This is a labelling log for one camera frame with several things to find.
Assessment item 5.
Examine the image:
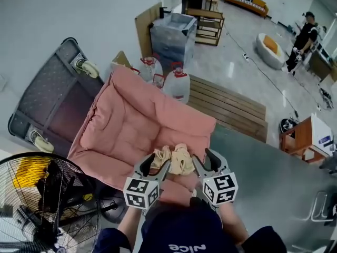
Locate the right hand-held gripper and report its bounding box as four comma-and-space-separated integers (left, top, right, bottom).
191, 148, 239, 207

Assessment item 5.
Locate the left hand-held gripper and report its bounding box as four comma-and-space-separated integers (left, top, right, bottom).
123, 153, 172, 210

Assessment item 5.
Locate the cream yellow cloth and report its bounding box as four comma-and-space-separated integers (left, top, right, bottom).
153, 142, 197, 198

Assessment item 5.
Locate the pink cushioned sofa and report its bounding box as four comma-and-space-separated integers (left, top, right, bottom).
66, 66, 217, 205

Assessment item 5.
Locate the person's right forearm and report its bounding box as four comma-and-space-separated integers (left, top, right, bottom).
217, 201, 250, 245

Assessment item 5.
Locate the person's left forearm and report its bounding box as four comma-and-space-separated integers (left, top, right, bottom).
116, 206, 145, 240

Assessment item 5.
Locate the grey flat platform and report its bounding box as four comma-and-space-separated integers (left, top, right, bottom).
202, 123, 337, 247

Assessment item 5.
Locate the wooden slatted platform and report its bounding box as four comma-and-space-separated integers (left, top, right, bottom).
186, 74, 269, 144

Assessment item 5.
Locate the person's navy shirt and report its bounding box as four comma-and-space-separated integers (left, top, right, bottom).
93, 196, 288, 253

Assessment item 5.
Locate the black robot vacuum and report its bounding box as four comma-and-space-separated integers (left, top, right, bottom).
279, 118, 300, 134

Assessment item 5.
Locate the wooden side table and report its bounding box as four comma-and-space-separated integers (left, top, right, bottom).
279, 113, 335, 163

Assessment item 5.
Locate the small cardboard piece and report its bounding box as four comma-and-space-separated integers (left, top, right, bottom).
111, 50, 133, 70

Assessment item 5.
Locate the large black standing fan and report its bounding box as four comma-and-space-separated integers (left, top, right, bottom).
0, 151, 127, 253

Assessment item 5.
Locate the grey platform trolley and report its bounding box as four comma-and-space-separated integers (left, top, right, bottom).
7, 36, 105, 158

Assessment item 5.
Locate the yellow object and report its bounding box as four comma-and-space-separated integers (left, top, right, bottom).
12, 159, 54, 190

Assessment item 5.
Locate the white round pet bed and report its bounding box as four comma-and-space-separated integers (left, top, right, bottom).
256, 32, 286, 70

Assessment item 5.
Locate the plastic-wrapped grey box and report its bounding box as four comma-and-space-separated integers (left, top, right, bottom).
150, 12, 199, 66

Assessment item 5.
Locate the brown cardboard sheet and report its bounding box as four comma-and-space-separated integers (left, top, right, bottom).
134, 2, 163, 60

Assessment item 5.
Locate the wooden open shelf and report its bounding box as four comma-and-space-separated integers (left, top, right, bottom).
186, 7, 225, 47

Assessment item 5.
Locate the brown cabinet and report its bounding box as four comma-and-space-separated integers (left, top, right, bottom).
307, 42, 337, 82

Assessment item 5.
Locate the orange couch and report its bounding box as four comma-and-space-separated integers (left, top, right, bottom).
224, 0, 270, 18

